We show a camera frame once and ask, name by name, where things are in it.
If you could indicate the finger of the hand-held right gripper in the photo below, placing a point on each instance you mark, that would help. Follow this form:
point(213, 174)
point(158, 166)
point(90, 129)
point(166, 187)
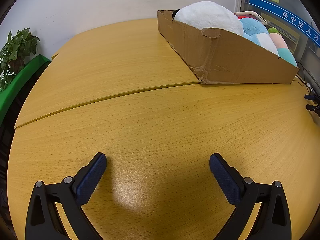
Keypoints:
point(313, 108)
point(312, 96)

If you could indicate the pink teal plush green tuft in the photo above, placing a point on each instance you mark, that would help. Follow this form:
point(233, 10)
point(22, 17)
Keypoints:
point(282, 45)

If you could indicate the blue plush toy red cap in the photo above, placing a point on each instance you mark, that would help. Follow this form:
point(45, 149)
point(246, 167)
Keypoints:
point(252, 27)

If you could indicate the white plush toy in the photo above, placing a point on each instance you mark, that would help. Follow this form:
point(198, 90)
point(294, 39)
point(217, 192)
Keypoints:
point(212, 15)

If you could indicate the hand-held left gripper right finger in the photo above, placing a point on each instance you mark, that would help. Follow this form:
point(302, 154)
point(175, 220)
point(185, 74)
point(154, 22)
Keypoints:
point(225, 180)

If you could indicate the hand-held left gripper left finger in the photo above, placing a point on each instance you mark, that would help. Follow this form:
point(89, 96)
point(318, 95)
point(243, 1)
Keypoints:
point(91, 177)

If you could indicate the blue sign band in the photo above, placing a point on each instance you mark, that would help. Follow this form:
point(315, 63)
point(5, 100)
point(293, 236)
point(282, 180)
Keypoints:
point(287, 15)

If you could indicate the brown cardboard box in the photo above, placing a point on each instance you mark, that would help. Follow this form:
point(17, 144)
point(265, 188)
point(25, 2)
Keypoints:
point(225, 55)

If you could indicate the white paper with orange edge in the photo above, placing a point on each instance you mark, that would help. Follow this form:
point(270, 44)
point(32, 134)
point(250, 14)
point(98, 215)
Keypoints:
point(252, 13)

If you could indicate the large green potted plant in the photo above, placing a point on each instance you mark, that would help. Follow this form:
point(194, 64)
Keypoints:
point(17, 45)

